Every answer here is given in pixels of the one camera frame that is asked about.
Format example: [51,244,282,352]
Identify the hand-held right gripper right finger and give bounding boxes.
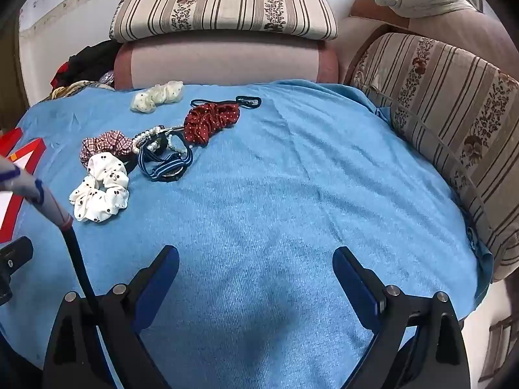
[332,246,471,389]

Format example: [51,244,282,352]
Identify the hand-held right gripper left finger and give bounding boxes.
[42,245,181,389]

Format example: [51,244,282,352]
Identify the blue striped hair band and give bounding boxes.
[138,144,194,183]

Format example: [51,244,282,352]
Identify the red box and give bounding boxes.
[0,127,47,242]

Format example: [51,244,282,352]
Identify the pearl bracelet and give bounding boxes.
[132,125,194,159]

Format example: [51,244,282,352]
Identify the plaid scrunchie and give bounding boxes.
[80,130,136,169]

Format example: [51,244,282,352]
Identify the red dotted scrunchie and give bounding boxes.
[184,103,241,146]

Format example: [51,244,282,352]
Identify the blue blanket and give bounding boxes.
[0,80,493,389]

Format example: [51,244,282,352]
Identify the glass display cabinet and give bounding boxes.
[0,16,31,132]

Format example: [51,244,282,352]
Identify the cream dotted scrunchie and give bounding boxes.
[130,80,185,113]

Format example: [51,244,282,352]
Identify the patterned beige cloth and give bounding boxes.
[49,80,116,100]

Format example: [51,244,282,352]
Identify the red garment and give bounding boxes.
[51,63,73,90]

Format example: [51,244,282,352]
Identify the striped floral cushion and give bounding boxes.
[109,0,339,43]
[349,32,519,282]

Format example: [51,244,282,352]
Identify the black garment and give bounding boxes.
[67,41,120,86]

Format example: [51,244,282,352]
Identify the pink sofa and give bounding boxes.
[114,0,513,92]

